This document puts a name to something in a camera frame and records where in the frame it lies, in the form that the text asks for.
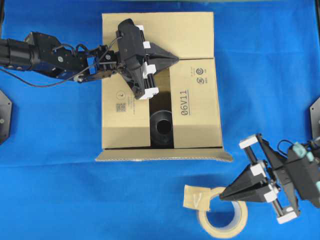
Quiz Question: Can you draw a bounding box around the beige packing tape roll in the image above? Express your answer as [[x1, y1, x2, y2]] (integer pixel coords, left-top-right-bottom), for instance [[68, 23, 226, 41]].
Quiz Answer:
[[183, 184, 248, 240]]

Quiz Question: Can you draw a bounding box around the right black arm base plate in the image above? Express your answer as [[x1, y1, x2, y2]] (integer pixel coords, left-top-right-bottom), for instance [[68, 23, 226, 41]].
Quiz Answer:
[[309, 97, 320, 139]]

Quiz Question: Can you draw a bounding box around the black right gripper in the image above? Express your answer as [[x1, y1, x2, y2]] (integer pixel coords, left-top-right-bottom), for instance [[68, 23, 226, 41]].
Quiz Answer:
[[219, 133, 320, 224]]

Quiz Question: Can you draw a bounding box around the blue table cloth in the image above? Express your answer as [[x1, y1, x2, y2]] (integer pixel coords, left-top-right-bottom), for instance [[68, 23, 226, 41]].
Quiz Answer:
[[0, 0, 320, 240]]

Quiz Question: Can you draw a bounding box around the thin black cable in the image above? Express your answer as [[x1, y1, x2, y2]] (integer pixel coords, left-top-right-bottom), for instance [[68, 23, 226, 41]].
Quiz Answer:
[[0, 37, 123, 88]]

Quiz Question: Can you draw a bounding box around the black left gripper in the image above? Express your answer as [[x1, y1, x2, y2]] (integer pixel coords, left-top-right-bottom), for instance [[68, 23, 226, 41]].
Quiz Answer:
[[116, 18, 179, 100]]

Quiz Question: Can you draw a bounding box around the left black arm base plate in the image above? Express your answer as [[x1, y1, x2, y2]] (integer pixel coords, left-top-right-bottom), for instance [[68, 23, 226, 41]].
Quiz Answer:
[[0, 91, 13, 144]]

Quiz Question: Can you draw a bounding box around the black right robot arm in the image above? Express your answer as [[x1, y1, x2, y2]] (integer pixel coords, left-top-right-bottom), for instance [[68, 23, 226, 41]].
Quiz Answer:
[[219, 133, 320, 224]]

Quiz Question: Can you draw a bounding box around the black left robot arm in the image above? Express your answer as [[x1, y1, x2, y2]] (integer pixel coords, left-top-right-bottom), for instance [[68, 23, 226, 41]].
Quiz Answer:
[[0, 18, 179, 100]]

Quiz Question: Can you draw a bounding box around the black cylinder inside box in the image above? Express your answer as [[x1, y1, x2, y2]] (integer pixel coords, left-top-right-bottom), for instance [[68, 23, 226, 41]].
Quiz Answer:
[[150, 110, 174, 149]]

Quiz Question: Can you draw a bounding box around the brown cardboard box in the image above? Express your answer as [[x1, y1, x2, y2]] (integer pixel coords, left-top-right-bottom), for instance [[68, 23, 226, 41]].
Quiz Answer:
[[97, 11, 233, 162]]

